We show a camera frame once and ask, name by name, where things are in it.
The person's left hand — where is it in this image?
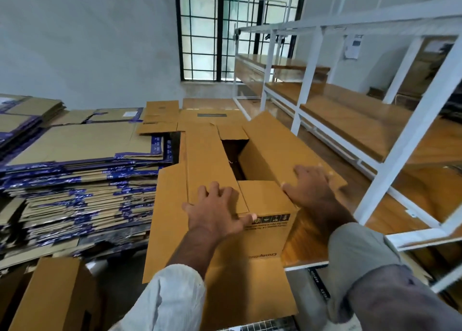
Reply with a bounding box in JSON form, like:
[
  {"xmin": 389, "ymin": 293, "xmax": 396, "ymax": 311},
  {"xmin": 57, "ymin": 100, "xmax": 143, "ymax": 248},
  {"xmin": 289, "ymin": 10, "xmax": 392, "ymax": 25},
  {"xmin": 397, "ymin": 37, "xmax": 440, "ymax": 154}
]
[{"xmin": 182, "ymin": 181, "xmax": 255, "ymax": 244}]

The person's right hand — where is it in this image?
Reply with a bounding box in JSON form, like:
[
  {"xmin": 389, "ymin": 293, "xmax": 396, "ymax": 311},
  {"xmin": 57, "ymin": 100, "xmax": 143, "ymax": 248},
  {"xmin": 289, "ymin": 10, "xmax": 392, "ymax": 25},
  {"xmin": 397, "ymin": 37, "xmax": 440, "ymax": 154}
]
[{"xmin": 282, "ymin": 165, "xmax": 349, "ymax": 219}]

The stack of cardboard boxes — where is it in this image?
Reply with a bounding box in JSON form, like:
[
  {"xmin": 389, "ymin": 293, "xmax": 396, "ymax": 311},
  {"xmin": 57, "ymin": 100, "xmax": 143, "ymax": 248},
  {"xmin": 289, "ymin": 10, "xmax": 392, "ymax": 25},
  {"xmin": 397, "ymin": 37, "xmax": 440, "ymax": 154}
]
[
  {"xmin": 0, "ymin": 107, "xmax": 176, "ymax": 265},
  {"xmin": 0, "ymin": 94, "xmax": 67, "ymax": 164}
]

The person's left forearm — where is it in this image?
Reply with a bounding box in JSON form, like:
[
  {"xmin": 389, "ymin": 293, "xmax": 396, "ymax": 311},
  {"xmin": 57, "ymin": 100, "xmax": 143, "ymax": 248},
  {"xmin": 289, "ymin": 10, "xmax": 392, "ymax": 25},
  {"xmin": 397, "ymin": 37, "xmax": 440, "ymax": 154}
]
[{"xmin": 166, "ymin": 226, "xmax": 228, "ymax": 279}]

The person's right forearm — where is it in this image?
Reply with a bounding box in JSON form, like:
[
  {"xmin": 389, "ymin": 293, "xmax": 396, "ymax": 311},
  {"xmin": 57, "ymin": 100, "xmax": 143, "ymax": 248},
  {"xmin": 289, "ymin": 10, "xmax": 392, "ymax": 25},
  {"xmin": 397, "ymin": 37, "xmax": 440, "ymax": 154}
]
[{"xmin": 314, "ymin": 201, "xmax": 358, "ymax": 238}]

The person's light grey shirt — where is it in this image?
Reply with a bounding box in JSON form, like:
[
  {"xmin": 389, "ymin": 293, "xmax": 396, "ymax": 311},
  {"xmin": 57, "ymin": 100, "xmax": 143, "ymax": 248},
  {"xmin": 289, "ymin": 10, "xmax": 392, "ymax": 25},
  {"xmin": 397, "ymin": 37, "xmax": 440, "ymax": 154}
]
[{"xmin": 108, "ymin": 221, "xmax": 462, "ymax": 331}]

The white metal shelf rack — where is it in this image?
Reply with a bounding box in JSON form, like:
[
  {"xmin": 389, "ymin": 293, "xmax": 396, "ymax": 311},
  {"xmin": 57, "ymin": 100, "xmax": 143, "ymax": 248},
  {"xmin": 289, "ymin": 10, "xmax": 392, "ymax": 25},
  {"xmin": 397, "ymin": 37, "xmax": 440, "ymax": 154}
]
[{"xmin": 234, "ymin": 0, "xmax": 462, "ymax": 294}]

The black framed window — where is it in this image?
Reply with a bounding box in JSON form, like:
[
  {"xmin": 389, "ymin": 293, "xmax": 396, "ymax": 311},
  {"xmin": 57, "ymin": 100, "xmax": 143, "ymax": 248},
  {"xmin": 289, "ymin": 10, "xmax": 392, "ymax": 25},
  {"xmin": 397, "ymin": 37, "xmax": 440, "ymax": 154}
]
[{"xmin": 175, "ymin": 0, "xmax": 308, "ymax": 83}]

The white wire mesh cage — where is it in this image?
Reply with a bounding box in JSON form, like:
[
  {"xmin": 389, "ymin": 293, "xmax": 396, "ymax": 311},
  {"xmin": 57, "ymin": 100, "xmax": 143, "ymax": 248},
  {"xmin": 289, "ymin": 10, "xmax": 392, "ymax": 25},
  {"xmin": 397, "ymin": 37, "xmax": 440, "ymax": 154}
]
[{"xmin": 217, "ymin": 316, "xmax": 301, "ymax": 331}]

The white wall device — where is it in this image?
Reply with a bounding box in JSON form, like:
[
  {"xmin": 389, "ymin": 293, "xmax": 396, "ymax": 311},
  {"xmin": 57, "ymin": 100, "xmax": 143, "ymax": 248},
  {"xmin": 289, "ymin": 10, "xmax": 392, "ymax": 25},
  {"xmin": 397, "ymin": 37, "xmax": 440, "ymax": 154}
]
[{"xmin": 344, "ymin": 34, "xmax": 364, "ymax": 60}]

